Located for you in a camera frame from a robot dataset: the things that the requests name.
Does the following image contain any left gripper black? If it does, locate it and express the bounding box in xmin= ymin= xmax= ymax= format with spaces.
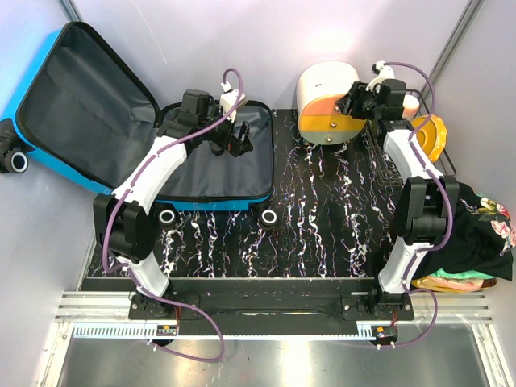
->
xmin=198 ymin=101 xmax=252 ymax=157

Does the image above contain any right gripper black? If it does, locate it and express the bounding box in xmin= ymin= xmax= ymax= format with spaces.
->
xmin=334 ymin=81 xmax=381 ymax=122

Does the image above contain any blue fish-print suitcase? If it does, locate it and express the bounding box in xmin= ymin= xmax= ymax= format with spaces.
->
xmin=1 ymin=22 xmax=277 ymax=227

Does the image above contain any black clothes pile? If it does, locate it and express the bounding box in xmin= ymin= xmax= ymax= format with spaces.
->
xmin=413 ymin=183 xmax=515 ymax=281

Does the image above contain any yellow plastic basket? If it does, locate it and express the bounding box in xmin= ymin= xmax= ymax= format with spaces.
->
xmin=411 ymin=276 xmax=497 ymax=293

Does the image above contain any green tie-dye cloth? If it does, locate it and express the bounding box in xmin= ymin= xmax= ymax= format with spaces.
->
xmin=431 ymin=268 xmax=495 ymax=280

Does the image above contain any pink floral cloth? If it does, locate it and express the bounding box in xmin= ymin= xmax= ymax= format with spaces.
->
xmin=433 ymin=277 xmax=497 ymax=293

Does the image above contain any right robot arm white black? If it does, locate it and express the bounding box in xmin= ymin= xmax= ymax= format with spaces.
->
xmin=336 ymin=79 xmax=459 ymax=320

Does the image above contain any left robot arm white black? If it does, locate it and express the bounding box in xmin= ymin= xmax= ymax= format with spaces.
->
xmin=94 ymin=82 xmax=252 ymax=319

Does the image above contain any white drawer cabinet with orange drawers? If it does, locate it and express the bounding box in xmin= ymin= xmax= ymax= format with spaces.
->
xmin=296 ymin=60 xmax=365 ymax=145

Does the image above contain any black marble pattern mat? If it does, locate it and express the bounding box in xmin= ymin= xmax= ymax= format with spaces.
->
xmin=80 ymin=107 xmax=448 ymax=280

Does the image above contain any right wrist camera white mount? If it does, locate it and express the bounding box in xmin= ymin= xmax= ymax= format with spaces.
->
xmin=366 ymin=60 xmax=395 ymax=91

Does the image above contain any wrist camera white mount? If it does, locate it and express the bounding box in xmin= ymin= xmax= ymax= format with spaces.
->
xmin=366 ymin=60 xmax=395 ymax=91
xmin=219 ymin=81 xmax=248 ymax=123

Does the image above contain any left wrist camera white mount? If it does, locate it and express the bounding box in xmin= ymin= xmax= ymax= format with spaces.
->
xmin=219 ymin=81 xmax=248 ymax=123

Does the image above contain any black wire dish rack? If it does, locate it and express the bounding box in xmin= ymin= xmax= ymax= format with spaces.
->
xmin=364 ymin=104 xmax=457 ymax=188

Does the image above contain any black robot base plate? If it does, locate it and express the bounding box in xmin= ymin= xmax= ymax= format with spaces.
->
xmin=127 ymin=277 xmax=415 ymax=323

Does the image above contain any aluminium rail frame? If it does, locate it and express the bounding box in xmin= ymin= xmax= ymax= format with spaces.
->
xmin=38 ymin=291 xmax=515 ymax=386

